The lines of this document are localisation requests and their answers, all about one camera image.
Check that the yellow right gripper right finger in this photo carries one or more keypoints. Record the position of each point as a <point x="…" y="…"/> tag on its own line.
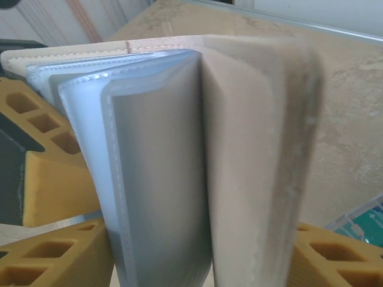
<point x="344" y="263"/>

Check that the beige card holder wallet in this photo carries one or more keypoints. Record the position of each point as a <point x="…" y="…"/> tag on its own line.
<point x="239" y="149"/>

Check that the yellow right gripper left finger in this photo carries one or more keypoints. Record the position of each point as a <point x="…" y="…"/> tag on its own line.
<point x="45" y="263"/>

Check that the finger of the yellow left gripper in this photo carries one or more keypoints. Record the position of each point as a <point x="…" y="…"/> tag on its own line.
<point x="54" y="191"/>

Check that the aluminium table edge rail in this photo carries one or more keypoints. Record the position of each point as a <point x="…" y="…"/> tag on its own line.
<point x="299" y="18"/>

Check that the teal VIP card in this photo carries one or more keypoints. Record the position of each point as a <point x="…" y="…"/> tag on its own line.
<point x="371" y="227"/>

